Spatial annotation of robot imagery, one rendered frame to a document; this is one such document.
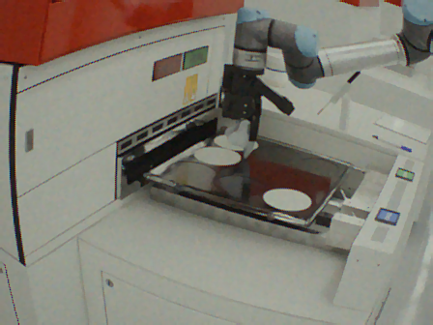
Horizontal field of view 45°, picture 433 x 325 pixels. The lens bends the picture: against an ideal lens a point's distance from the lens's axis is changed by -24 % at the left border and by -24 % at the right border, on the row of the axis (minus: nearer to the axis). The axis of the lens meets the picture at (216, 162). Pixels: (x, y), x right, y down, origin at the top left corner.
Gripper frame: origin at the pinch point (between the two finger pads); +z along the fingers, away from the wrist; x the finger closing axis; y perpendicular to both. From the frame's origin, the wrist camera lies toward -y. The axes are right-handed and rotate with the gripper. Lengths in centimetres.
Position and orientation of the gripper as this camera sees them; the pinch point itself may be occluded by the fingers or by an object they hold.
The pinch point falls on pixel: (248, 152)
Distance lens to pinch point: 147.6
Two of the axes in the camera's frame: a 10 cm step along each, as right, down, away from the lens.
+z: -1.0, 9.2, 3.7
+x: 1.3, 3.8, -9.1
